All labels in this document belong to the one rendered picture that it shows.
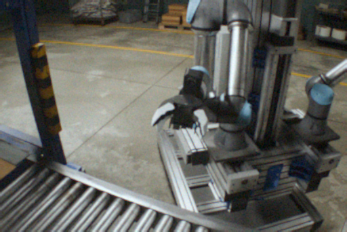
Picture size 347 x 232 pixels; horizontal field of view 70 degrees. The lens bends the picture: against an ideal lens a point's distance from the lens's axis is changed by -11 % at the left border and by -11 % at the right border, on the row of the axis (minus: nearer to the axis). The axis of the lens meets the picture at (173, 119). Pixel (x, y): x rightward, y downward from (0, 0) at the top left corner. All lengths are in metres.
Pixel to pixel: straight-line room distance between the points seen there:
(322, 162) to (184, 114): 0.90
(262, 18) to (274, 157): 0.66
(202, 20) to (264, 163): 0.75
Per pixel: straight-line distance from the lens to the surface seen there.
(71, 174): 1.20
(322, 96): 1.42
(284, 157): 1.45
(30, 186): 1.22
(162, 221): 0.97
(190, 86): 0.70
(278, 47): 1.25
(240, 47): 0.96
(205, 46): 1.07
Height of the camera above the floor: 1.56
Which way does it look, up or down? 31 degrees down
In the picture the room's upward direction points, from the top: straight up
